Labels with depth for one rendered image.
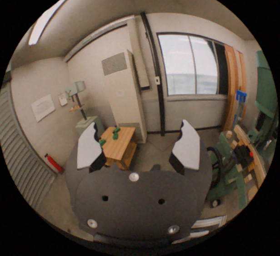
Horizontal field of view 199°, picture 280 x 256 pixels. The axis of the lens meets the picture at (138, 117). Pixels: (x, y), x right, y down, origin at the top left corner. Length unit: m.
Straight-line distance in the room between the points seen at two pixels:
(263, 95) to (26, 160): 2.99
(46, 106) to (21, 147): 1.16
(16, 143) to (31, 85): 1.25
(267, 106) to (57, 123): 2.93
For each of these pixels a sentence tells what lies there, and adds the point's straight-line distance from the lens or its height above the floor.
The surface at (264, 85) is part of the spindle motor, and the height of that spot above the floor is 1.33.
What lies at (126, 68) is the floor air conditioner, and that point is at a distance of 1.27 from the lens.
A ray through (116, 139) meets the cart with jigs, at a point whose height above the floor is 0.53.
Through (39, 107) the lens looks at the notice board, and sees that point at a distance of 2.30.
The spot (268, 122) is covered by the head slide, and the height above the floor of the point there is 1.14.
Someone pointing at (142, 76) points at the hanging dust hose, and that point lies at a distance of 1.31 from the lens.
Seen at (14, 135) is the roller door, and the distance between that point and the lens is 2.33.
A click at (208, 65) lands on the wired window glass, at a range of 1.94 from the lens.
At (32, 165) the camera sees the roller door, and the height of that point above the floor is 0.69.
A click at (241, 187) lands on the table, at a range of 0.64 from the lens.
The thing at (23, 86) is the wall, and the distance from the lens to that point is 2.44.
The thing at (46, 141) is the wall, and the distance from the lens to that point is 2.35.
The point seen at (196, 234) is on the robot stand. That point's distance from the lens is 0.63.
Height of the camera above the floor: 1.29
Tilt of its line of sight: 27 degrees down
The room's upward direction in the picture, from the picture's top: 12 degrees counter-clockwise
